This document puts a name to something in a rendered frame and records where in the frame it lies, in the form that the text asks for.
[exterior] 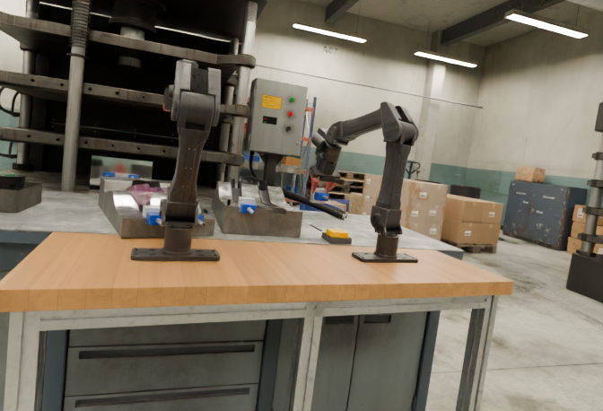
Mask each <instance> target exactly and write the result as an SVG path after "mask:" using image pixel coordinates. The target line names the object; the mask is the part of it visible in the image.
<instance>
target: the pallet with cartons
mask: <svg viewBox="0 0 603 411"><path fill-rule="evenodd" d="M502 212H503V204H500V203H495V202H490V201H485V200H481V199H475V198H471V197H461V196H456V195H451V194H447V200H446V205H445V212H444V218H443V224H442V230H441V242H443V243H446V244H449V245H451V246H453V247H455V248H458V249H463V250H465V251H468V252H471V253H480V252H479V251H480V250H483V251H486V252H489V253H496V249H497V243H498V239H499V233H500V228H501V225H500V224H499V223H501V218H502ZM482 247H485V248H482Z"/></svg>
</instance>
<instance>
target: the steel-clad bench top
mask: <svg viewBox="0 0 603 411"><path fill-rule="evenodd" d="M199 205H200V207H201V209H202V211H203V212H204V209H205V210H207V214H209V215H211V216H212V217H213V218H215V215H214V211H213V209H212V204H210V203H199ZM301 211H303V210H301ZM370 217H371V216H370V215H362V214H348V216H347V218H345V219H344V220H342V219H339V218H337V217H335V216H333V215H331V214H327V213H325V212H316V211H303V214H302V221H301V235H300V238H291V237H274V236H257V235H239V234H223V233H222V231H221V229H220V226H219V224H218V222H217V220H216V218H215V222H214V236H192V239H208V240H244V241H263V242H282V243H301V244H320V245H339V246H358V247H376V243H377V237H378V233H377V232H375V231H374V228H373V227H372V225H371V220H370ZM307 223H311V224H312V225H314V226H316V227H318V228H319V229H321V230H322V232H321V231H319V230H317V229H316V228H314V227H312V226H310V225H309V224H307ZM327 228H328V229H342V230H344V231H345V232H348V233H349V234H348V237H350V238H352V244H334V243H328V242H327V241H326V240H324V239H322V238H321V236H322V233H323V232H326V230H327ZM401 229H402V234H398V237H399V238H398V249H434V250H444V251H463V252H464V251H465V250H462V249H458V248H455V247H453V246H451V245H449V244H446V243H443V242H441V241H438V240H435V239H433V238H430V237H427V236H425V235H423V234H421V233H418V232H414V231H411V230H409V229H407V228H405V227H402V226H401ZM0 230H7V231H26V232H75V233H94V234H113V235H118V233H117V231H116V230H115V228H114V227H113V226H112V224H111V223H110V221H109V219H108V218H107V217H106V215H105V214H104V213H103V212H102V210H101V208H100V207H99V195H92V194H80V193H68V192H56V191H45V190H42V192H41V203H40V204H38V205H35V206H32V207H30V208H28V209H25V210H23V211H21V212H19V213H17V214H16V213H1V212H0Z"/></svg>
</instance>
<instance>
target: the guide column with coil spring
mask: <svg viewBox="0 0 603 411"><path fill-rule="evenodd" d="M71 53H75V54H80V55H83V56H85V48H81V47H75V46H72V49H71ZM84 60H85V59H84V58H82V57H75V56H71V61H70V74H69V85H68V98H67V110H66V133H65V146H64V158H63V170H62V182H61V190H62V191H74V189H75V177H76V165H77V154H78V142H79V130H80V118H81V107H82V95H83V72H84Z"/></svg>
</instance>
